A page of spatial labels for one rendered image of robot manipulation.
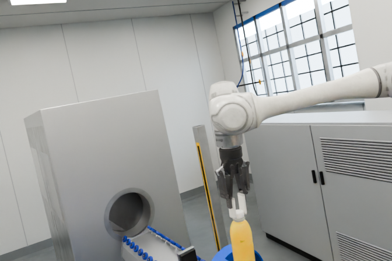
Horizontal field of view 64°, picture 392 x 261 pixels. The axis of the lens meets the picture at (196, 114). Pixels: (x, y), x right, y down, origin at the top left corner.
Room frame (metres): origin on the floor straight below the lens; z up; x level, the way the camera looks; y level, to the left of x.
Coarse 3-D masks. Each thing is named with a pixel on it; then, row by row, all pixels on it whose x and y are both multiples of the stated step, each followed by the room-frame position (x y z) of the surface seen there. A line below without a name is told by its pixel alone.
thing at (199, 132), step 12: (204, 132) 1.94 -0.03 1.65; (204, 144) 1.93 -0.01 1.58; (204, 156) 1.92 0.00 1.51; (204, 168) 1.92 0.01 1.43; (204, 180) 1.94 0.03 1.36; (216, 192) 1.94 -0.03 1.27; (216, 204) 1.93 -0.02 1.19; (216, 216) 1.92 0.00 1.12; (216, 228) 1.92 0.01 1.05; (216, 240) 1.94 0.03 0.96
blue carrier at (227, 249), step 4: (224, 248) 1.30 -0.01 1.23; (228, 248) 1.29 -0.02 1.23; (220, 252) 1.28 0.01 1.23; (224, 252) 1.27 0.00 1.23; (228, 252) 1.26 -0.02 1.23; (232, 252) 1.26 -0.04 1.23; (256, 252) 1.32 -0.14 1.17; (216, 256) 1.27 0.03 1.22; (220, 256) 1.26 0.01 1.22; (224, 256) 1.25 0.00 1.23; (228, 256) 1.24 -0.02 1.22; (232, 256) 1.32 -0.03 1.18; (256, 256) 1.35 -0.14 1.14; (260, 256) 1.33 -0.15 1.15; (212, 260) 1.26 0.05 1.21; (216, 260) 1.25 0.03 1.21; (220, 260) 1.24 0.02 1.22; (224, 260) 1.23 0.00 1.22; (228, 260) 1.21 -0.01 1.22; (232, 260) 1.32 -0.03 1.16; (256, 260) 1.37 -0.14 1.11; (260, 260) 1.34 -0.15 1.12
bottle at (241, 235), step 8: (232, 224) 1.02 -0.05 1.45; (240, 224) 1.00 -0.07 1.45; (248, 224) 1.02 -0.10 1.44; (232, 232) 1.01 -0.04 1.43; (240, 232) 0.99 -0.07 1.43; (248, 232) 1.00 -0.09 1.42; (232, 240) 1.01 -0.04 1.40; (240, 240) 0.99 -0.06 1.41; (248, 240) 1.00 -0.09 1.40; (232, 248) 1.02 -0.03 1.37; (240, 248) 0.99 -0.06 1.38; (248, 248) 0.99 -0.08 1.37; (240, 256) 0.99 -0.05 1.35; (248, 256) 0.99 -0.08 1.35
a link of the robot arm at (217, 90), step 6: (216, 84) 0.99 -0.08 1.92; (222, 84) 0.98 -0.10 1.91; (228, 84) 0.98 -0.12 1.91; (234, 84) 1.00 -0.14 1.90; (210, 90) 1.01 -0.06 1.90; (216, 90) 0.98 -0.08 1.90; (222, 90) 0.97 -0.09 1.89; (228, 90) 0.97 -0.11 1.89; (234, 90) 0.98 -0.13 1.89; (210, 96) 1.00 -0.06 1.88; (216, 96) 0.97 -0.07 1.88; (210, 102) 0.98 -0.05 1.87; (210, 108) 0.97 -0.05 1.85
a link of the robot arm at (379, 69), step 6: (378, 66) 0.98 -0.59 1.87; (384, 66) 0.97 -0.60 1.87; (390, 66) 0.95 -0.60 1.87; (378, 72) 0.96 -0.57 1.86; (384, 72) 0.96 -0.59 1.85; (390, 72) 0.94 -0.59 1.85; (384, 78) 0.95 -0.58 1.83; (390, 78) 0.93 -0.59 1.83; (384, 84) 0.95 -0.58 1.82; (390, 84) 0.94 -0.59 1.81; (384, 90) 0.96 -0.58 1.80; (390, 90) 0.95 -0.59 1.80; (384, 96) 0.98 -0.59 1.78; (390, 96) 0.97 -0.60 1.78
